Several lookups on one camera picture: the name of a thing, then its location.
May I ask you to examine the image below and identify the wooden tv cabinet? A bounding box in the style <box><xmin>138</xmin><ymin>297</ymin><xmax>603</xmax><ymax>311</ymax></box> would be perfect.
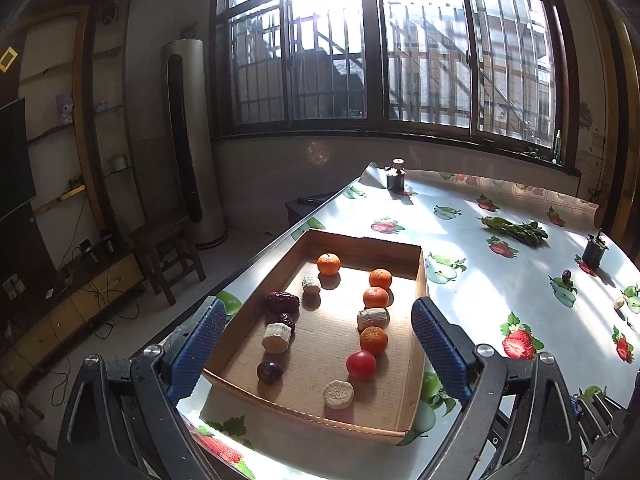
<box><xmin>0</xmin><ymin>250</ymin><xmax>148</xmax><ymax>411</ymax></box>

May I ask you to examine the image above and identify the black toothpick holder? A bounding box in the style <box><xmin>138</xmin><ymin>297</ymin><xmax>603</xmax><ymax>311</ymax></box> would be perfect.
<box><xmin>385</xmin><ymin>158</ymin><xmax>408</xmax><ymax>193</ymax></box>

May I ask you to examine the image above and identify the purple plush toy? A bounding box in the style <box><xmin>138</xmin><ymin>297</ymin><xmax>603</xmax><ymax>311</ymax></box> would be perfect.
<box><xmin>54</xmin><ymin>92</ymin><xmax>75</xmax><ymax>127</ymax></box>

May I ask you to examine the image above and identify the black television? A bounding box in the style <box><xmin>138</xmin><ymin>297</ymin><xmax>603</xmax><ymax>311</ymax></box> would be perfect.
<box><xmin>0</xmin><ymin>97</ymin><xmax>40</xmax><ymax>221</ymax></box>

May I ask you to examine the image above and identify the brown wooden stool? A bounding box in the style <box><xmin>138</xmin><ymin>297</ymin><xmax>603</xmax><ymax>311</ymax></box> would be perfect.
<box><xmin>127</xmin><ymin>220</ymin><xmax>207</xmax><ymax>307</ymax></box>

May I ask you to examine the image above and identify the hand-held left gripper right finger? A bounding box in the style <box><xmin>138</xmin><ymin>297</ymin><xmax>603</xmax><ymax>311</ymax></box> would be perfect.
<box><xmin>411</xmin><ymin>296</ymin><xmax>586</xmax><ymax>480</ymax></box>

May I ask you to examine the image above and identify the small black container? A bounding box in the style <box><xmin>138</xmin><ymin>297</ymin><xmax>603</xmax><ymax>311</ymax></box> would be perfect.
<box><xmin>581</xmin><ymin>230</ymin><xmax>610</xmax><ymax>268</ymax></box>

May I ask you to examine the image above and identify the green vegetable bunch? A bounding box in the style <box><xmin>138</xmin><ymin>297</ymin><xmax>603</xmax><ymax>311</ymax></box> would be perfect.
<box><xmin>480</xmin><ymin>216</ymin><xmax>549</xmax><ymax>247</ymax></box>

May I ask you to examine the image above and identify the red tomato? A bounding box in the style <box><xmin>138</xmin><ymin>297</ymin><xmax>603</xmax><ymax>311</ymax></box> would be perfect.
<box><xmin>346</xmin><ymin>350</ymin><xmax>378</xmax><ymax>381</ymax></box>

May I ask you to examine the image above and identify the dark purple plum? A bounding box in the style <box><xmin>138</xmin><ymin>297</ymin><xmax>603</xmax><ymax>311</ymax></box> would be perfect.
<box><xmin>256</xmin><ymin>361</ymin><xmax>284</xmax><ymax>385</ymax></box>

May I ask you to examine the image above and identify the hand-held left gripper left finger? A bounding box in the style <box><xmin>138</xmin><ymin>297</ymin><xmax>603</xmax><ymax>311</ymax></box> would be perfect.
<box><xmin>55</xmin><ymin>297</ymin><xmax>228</xmax><ymax>480</ymax></box>

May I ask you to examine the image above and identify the wooden wall shelf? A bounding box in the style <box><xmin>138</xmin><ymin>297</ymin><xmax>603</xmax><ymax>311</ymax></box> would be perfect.
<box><xmin>20</xmin><ymin>0</ymin><xmax>136</xmax><ymax>221</ymax></box>

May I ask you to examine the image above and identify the tower air conditioner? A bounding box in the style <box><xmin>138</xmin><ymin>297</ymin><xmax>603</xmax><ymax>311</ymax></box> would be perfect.
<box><xmin>160</xmin><ymin>38</ymin><xmax>228</xmax><ymax>250</ymax></box>

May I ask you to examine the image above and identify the barred window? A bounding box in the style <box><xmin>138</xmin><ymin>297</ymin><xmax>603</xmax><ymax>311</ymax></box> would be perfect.
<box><xmin>210</xmin><ymin>0</ymin><xmax>581</xmax><ymax>166</ymax></box>

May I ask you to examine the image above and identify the dark wooden stool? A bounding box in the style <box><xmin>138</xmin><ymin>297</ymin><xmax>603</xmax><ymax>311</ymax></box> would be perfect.
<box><xmin>285</xmin><ymin>194</ymin><xmax>331</xmax><ymax>228</ymax></box>

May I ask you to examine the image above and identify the shallow cardboard box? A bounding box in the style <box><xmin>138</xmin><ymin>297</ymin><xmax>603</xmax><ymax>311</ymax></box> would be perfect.
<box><xmin>202</xmin><ymin>228</ymin><xmax>431</xmax><ymax>446</ymax></box>

